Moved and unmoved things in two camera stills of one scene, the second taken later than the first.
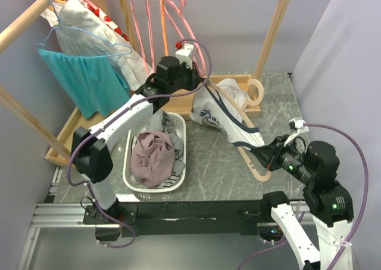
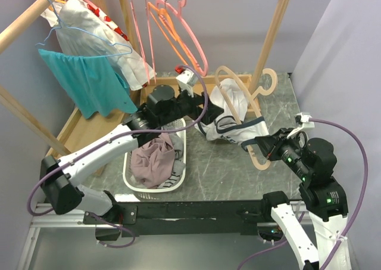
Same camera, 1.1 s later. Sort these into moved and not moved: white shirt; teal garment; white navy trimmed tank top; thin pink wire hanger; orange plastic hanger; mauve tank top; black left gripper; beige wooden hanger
Moved: orange plastic hanger; black left gripper; white navy trimmed tank top; beige wooden hanger
Not moved: teal garment; mauve tank top; thin pink wire hanger; white shirt
